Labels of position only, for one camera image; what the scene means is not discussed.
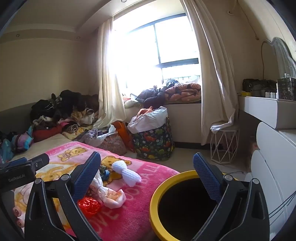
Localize person's left hand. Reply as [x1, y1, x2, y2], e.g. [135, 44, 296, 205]
[9, 206, 26, 234]

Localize light green cloth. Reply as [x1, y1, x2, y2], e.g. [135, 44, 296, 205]
[124, 95, 141, 108]

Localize blue green snack bag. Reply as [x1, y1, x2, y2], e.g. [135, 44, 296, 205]
[99, 165, 114, 180]

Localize red foil wrapper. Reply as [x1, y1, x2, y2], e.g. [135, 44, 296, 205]
[77, 197, 101, 217]

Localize clear acrylic organizer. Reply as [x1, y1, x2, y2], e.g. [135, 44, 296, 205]
[276, 76, 296, 100]

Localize orange patterned quilt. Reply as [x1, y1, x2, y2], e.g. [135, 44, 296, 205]
[165, 83, 201, 102]

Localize white cloth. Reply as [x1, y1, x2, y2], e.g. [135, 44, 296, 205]
[210, 120, 235, 133]

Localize window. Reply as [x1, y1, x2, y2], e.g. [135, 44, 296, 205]
[113, 13, 200, 93]

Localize white vanity desk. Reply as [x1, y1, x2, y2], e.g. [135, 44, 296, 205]
[238, 95, 296, 130]

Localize orange pink cloth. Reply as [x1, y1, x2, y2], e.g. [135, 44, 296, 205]
[137, 106, 160, 116]

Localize white drawer cabinet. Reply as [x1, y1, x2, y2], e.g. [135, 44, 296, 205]
[245, 122, 296, 241]

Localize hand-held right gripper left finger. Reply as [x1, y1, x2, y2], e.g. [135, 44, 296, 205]
[24, 151, 102, 241]

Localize pile of dark clothes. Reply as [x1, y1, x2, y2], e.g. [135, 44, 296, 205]
[30, 90, 100, 123]

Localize white wire stool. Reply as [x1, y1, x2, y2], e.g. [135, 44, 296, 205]
[210, 126, 240, 164]

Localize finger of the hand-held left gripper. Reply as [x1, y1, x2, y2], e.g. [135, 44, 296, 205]
[26, 153, 50, 173]
[0, 158, 28, 169]

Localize dark jacket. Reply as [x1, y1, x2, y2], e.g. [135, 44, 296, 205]
[135, 79, 178, 109]

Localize cream curtain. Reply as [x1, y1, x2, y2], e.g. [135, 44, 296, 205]
[180, 0, 240, 146]
[92, 17, 126, 130]

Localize floral fabric bag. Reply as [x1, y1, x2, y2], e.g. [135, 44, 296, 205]
[97, 134, 127, 156]

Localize orange bag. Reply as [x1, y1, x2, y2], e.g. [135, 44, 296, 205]
[113, 121, 134, 152]

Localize grey headboard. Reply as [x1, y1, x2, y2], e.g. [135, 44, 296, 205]
[0, 102, 33, 137]

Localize dinosaur print fabric basket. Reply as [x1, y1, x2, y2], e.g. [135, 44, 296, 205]
[132, 116, 175, 161]

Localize striped purple blue cloth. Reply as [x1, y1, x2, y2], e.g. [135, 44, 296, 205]
[11, 126, 34, 152]

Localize yellow rimmed trash bin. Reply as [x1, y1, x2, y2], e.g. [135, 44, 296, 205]
[149, 170, 234, 241]

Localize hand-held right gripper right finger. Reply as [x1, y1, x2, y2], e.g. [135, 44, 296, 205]
[193, 152, 270, 241]

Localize yellow leopard print blanket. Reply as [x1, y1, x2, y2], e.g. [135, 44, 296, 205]
[61, 110, 94, 139]

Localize grey white clothes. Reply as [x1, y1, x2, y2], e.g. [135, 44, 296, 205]
[79, 126, 118, 146]

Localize pink printed blanket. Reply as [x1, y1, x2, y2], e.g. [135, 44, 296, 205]
[14, 141, 181, 241]

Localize vanity mirror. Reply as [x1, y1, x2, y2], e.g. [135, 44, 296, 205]
[261, 37, 296, 78]

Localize black wall cable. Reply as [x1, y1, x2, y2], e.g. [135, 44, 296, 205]
[261, 42, 266, 80]

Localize red cloth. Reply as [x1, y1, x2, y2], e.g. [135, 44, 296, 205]
[32, 126, 63, 142]

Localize black bag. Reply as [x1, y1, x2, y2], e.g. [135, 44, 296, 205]
[242, 79, 277, 96]

